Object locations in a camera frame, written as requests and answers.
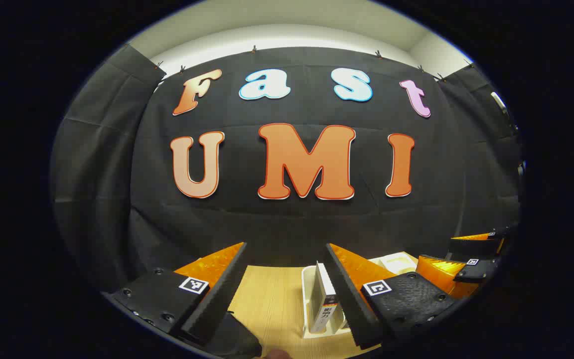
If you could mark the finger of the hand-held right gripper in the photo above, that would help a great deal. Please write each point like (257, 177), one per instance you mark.
(484, 270)
(471, 248)

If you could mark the white cover book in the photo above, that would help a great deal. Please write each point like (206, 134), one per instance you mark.
(323, 299)

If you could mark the white bookshelf rack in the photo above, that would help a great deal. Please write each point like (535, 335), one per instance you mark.
(391, 262)

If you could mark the black backdrop cloth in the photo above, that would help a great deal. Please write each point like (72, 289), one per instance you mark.
(317, 224)

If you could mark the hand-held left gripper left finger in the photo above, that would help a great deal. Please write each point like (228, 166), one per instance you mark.
(217, 294)

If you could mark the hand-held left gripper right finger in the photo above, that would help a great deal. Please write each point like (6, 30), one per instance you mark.
(349, 299)

